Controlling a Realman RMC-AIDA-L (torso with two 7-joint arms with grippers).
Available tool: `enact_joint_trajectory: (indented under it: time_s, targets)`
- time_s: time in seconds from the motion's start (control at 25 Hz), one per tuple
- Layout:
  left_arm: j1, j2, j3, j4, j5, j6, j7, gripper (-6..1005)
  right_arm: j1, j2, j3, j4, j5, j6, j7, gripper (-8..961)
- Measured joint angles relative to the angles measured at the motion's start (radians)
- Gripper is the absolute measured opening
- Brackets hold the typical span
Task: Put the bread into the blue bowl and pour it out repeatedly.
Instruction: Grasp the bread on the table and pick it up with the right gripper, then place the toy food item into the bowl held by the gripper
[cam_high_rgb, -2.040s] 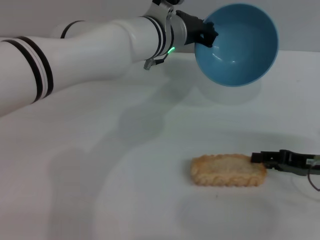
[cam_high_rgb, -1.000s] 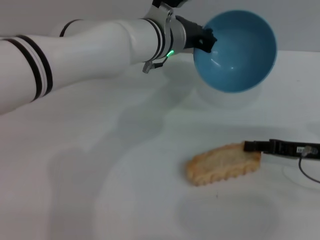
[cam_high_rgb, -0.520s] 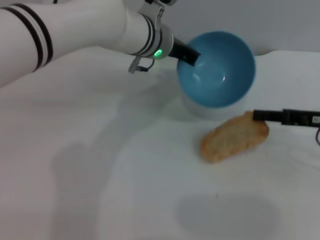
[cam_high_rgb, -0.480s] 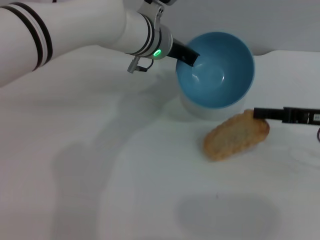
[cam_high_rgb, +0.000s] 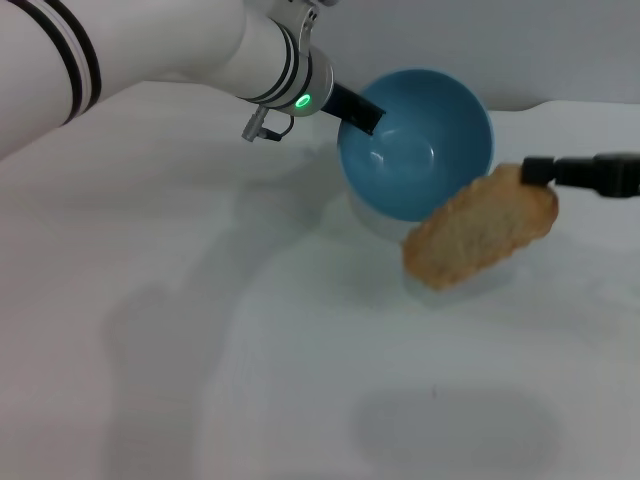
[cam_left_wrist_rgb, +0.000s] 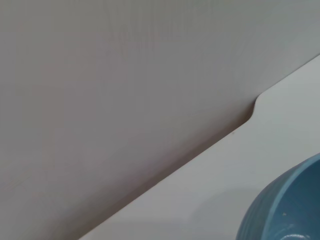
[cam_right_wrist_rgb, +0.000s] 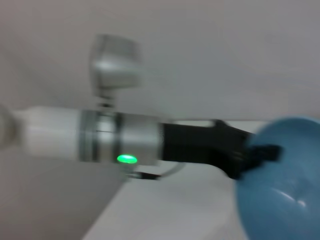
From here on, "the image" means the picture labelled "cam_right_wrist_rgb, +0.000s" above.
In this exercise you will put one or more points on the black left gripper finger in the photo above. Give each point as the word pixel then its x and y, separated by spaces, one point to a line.
pixel 262 153

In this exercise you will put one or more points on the blue bowl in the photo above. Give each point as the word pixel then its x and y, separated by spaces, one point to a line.
pixel 282 180

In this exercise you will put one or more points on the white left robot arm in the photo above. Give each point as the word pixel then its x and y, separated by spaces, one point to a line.
pixel 75 137

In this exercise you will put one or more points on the grey black wrist camera box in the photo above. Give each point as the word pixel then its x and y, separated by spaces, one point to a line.
pixel 115 62

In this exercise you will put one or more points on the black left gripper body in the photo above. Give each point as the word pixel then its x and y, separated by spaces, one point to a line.
pixel 200 145

